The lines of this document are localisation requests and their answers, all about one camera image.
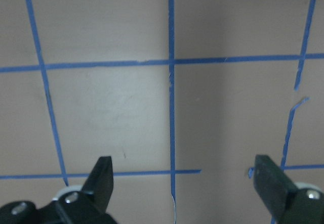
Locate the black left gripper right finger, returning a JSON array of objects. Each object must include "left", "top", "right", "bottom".
[{"left": 254, "top": 155, "right": 323, "bottom": 223}]

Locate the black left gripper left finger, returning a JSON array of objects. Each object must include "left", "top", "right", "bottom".
[{"left": 1, "top": 156, "right": 116, "bottom": 223}]

